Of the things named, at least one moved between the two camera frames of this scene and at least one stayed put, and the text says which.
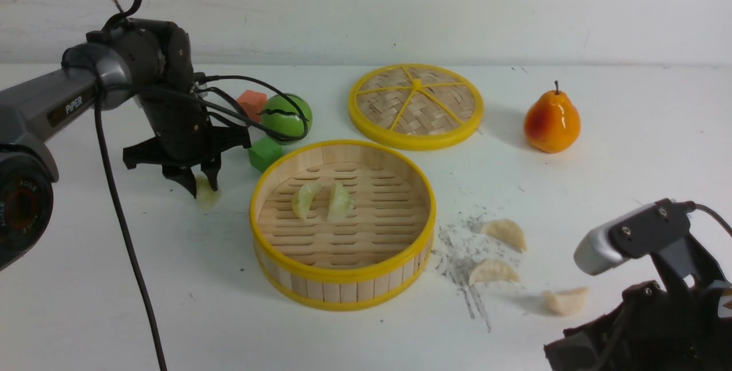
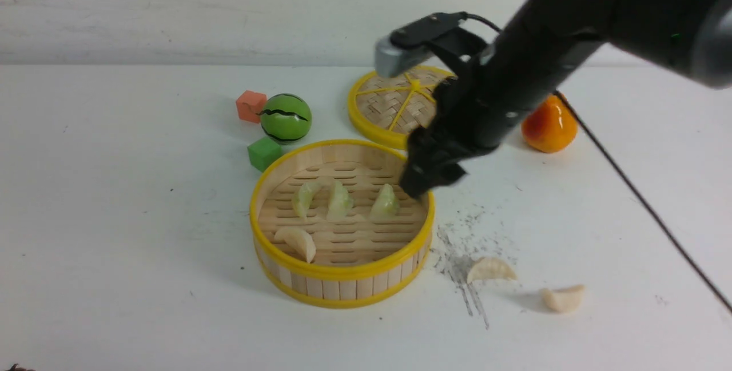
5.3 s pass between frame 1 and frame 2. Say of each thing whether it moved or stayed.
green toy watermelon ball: stayed
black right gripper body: moved
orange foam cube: stayed
